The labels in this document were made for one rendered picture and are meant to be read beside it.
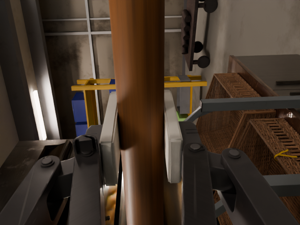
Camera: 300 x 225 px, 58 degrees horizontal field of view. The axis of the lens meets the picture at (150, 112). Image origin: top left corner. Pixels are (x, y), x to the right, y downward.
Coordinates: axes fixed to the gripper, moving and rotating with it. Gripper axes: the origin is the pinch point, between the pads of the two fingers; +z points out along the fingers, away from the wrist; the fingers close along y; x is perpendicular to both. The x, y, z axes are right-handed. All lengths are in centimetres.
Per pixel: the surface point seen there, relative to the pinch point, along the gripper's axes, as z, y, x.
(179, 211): 83, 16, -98
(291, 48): 194, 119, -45
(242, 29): 304, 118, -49
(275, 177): 38, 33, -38
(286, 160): 58, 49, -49
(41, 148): 143, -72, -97
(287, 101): 83, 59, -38
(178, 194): 95, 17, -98
